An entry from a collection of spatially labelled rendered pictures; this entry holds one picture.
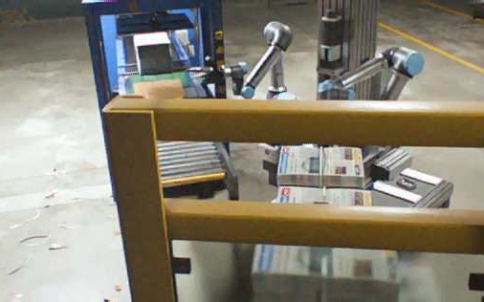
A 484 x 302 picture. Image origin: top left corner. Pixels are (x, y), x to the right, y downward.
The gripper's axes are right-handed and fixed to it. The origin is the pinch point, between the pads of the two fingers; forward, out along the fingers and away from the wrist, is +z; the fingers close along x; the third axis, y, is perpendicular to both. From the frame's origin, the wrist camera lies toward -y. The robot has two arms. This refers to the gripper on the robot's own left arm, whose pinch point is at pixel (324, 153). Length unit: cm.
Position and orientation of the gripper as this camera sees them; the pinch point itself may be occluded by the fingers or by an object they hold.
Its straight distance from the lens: 276.8
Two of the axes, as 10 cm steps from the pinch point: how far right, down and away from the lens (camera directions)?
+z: -0.2, 10.0, -0.7
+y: 1.5, 0.7, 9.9
